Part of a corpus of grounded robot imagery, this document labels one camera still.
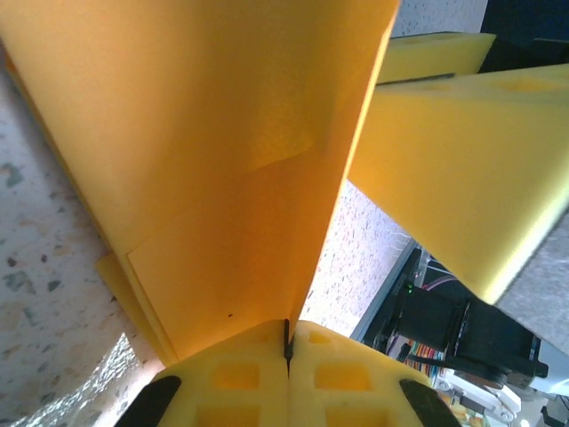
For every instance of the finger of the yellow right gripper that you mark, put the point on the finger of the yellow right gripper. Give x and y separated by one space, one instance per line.
467 169
431 55

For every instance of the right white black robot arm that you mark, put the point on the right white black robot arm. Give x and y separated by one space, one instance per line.
444 320

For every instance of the orange paper sheet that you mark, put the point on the orange paper sheet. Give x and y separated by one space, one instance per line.
200 133

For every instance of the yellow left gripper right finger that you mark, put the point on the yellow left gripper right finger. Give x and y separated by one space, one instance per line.
382 371

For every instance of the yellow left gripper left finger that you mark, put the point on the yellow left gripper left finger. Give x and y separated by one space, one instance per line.
191 382

